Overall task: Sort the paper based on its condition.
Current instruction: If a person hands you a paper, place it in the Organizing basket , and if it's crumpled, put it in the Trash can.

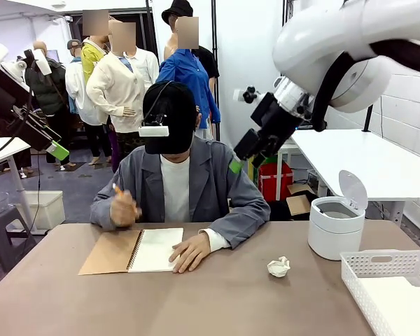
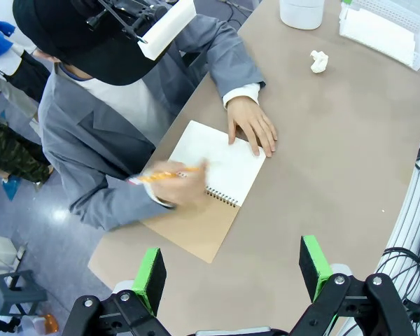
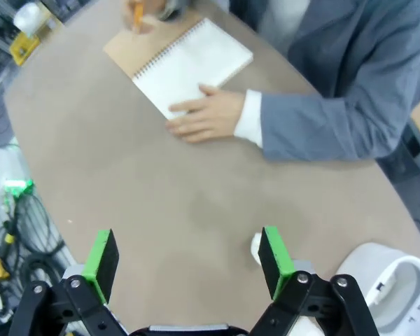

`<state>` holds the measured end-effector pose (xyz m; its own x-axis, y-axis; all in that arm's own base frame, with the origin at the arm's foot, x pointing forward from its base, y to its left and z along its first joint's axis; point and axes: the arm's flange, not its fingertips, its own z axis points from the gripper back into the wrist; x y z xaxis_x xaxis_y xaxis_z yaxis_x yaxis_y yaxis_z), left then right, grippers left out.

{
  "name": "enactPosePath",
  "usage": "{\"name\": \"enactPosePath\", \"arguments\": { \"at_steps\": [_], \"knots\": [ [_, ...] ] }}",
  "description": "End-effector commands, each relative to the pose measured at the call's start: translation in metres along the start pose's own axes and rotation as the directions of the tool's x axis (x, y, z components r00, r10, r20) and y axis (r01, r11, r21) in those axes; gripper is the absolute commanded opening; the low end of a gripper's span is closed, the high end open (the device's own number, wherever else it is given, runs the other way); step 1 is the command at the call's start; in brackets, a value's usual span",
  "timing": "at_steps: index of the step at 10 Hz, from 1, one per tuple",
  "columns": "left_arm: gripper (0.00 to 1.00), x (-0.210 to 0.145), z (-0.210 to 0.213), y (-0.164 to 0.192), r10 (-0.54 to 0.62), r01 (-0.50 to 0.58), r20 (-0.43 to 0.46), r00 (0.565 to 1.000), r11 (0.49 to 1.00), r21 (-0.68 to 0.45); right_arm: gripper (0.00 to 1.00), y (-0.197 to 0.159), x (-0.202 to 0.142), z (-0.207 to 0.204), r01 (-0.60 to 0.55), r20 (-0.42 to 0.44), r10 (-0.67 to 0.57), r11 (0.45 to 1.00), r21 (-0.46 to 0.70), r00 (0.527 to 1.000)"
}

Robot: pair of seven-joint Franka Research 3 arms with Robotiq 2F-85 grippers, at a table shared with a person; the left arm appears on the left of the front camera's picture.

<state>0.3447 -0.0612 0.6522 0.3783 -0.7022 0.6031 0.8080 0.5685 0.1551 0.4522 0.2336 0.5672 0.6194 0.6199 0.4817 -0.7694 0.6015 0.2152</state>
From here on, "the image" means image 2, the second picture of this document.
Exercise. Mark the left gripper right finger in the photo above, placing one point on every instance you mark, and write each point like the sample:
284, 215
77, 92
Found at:
313, 266

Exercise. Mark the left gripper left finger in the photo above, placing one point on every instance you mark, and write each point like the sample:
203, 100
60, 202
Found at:
150, 280

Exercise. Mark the yellow pencil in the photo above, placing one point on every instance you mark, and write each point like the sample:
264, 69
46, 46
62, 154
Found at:
157, 176

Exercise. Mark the spiral sketchbook with brown cover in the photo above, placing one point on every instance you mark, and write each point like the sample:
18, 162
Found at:
231, 168

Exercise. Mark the person's left forearm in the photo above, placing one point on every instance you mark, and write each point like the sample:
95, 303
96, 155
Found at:
236, 66

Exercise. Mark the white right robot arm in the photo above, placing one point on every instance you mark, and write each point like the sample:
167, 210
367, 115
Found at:
301, 14

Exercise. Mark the person's right forearm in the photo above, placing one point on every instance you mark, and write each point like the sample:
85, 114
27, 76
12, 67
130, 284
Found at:
105, 206

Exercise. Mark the person's right hand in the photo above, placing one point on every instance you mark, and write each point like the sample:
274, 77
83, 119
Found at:
180, 187

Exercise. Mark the person's left hand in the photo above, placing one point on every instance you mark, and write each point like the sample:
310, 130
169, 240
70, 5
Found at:
253, 122

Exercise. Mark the orange translucent bottle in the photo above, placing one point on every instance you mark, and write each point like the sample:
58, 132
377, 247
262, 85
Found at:
45, 322

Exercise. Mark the grey plastic stool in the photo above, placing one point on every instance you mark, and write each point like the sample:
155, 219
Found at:
17, 290

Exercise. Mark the person in grey jacket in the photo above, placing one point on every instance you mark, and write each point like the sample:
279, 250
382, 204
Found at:
101, 133

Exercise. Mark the mannequin in camouflage trousers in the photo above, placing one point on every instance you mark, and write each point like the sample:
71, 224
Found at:
10, 154

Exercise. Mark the crumpled white paper ball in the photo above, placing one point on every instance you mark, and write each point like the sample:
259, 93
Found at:
318, 61

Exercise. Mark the black cap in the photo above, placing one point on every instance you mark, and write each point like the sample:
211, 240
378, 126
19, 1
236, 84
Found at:
73, 45

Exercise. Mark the white plastic basket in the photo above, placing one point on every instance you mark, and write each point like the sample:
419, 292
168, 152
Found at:
381, 24

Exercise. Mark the white head-mounted camera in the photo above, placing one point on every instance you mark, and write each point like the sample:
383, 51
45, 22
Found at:
168, 31

